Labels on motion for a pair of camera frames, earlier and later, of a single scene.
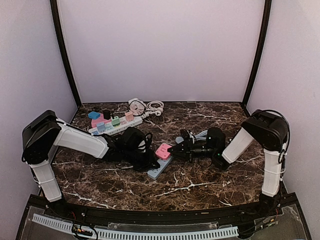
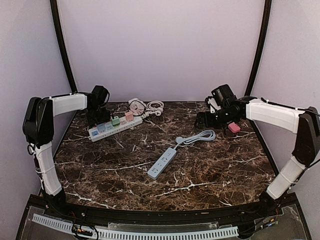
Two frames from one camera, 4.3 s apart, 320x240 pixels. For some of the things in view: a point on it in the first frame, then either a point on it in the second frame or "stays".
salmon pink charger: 129,116 stays
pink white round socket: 137,106 stays
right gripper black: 187,149 → 208,123
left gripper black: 149,160 → 105,118
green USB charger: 116,121 stays
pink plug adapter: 162,152 → 234,127
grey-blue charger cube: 101,127 stays
